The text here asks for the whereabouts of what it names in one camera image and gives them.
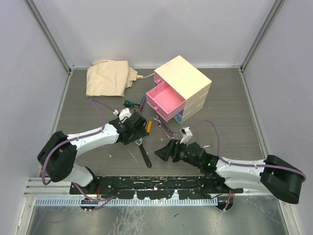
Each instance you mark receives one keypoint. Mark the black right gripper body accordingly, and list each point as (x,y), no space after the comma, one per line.
(180,153)

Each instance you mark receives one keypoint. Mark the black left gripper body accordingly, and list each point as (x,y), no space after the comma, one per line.
(136,134)

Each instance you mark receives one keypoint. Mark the orange handle screwdriver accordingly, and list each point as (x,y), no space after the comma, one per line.
(148,129)

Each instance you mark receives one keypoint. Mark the black adjustable wrench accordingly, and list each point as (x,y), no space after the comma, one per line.
(144,153)

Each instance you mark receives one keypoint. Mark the pastel mini drawer chest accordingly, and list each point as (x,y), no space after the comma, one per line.
(180,90)

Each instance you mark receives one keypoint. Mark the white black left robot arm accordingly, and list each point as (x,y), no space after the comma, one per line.
(58,156)

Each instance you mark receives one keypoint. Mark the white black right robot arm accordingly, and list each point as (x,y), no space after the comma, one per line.
(272,174)

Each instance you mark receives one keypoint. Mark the silver ratchet wrench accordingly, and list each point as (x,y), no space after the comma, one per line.
(166,130)

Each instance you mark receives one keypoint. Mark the silver combination wrench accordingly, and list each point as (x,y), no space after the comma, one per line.
(158,119)

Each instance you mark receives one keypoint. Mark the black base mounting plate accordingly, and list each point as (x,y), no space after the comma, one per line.
(156,187)

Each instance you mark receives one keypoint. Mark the beige folded cloth bag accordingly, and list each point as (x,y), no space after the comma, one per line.
(110,78)

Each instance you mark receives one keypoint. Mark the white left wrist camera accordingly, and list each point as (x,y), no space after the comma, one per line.
(123,115)

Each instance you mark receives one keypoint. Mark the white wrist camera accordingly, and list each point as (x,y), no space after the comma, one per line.
(186,135)
(123,115)

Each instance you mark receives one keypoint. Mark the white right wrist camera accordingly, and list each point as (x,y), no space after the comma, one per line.
(186,135)

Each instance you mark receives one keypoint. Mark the green handle screwdriver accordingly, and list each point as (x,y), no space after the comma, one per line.
(129,104)

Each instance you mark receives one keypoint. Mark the blue red handle screwdriver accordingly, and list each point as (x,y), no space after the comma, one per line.
(142,104)

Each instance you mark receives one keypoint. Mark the aluminium frame rail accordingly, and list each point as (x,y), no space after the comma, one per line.
(35,188)

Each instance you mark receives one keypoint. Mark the light blue cable duct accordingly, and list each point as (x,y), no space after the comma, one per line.
(80,201)

